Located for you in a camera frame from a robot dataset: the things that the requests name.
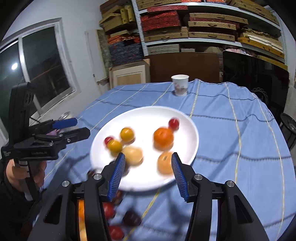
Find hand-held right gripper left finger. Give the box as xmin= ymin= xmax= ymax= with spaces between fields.
xmin=27 ymin=152 xmax=126 ymax=241

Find brown wooden board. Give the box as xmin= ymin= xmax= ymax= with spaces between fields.
xmin=144 ymin=52 xmax=220 ymax=84

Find white drink can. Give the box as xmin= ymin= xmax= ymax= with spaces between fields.
xmin=58 ymin=111 xmax=73 ymax=121

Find grey-green mottled board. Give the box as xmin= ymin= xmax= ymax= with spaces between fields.
xmin=97 ymin=29 xmax=114 ymax=70

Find thick red patterned box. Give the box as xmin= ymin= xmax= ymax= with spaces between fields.
xmin=141 ymin=10 xmax=181 ymax=33

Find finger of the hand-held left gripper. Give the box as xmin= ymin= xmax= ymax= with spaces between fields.
xmin=35 ymin=127 xmax=91 ymax=151
xmin=30 ymin=118 xmax=78 ymax=135

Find beige round fruit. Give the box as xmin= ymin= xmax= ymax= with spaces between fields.
xmin=122 ymin=146 xmax=143 ymax=165
xmin=157 ymin=152 xmax=174 ymax=175

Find person's left forearm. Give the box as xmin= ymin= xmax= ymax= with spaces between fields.
xmin=0 ymin=178 xmax=44 ymax=241

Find white metal shelf rack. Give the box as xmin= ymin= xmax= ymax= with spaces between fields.
xmin=132 ymin=0 xmax=288 ymax=70

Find white round plate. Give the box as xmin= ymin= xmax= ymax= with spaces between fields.
xmin=90 ymin=106 xmax=199 ymax=192

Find yellow tomato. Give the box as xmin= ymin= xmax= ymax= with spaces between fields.
xmin=107 ymin=140 xmax=123 ymax=154
xmin=120 ymin=127 xmax=135 ymax=142

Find pink fabric bundle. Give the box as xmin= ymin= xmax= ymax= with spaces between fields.
xmin=225 ymin=46 xmax=253 ymax=57

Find blue striped tablecloth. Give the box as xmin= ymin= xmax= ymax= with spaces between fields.
xmin=37 ymin=79 xmax=296 ymax=241

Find stack of blue patterned boxes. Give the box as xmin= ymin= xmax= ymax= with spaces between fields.
xmin=107 ymin=32 xmax=145 ymax=67

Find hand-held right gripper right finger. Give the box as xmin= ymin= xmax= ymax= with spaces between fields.
xmin=171 ymin=152 xmax=270 ymax=241

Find person's left hand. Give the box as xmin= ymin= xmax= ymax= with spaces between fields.
xmin=5 ymin=159 xmax=47 ymax=193

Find white paper cup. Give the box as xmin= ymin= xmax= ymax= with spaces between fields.
xmin=171 ymin=75 xmax=189 ymax=96

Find stack of yellow wooden cases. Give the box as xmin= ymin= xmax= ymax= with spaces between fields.
xmin=237 ymin=28 xmax=285 ymax=59

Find wooden picture frame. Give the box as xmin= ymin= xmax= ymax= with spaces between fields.
xmin=109 ymin=58 xmax=151 ymax=90

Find dark window with white frame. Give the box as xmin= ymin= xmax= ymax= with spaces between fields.
xmin=0 ymin=18 xmax=82 ymax=130

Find stack of woven tan boxes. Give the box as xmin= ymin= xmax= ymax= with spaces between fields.
xmin=136 ymin=0 xmax=286 ymax=55

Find pile of yellow woven boxes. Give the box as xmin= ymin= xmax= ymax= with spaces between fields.
xmin=99 ymin=0 xmax=139 ymax=35

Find black round stool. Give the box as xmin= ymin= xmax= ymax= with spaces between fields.
xmin=280 ymin=112 xmax=296 ymax=149

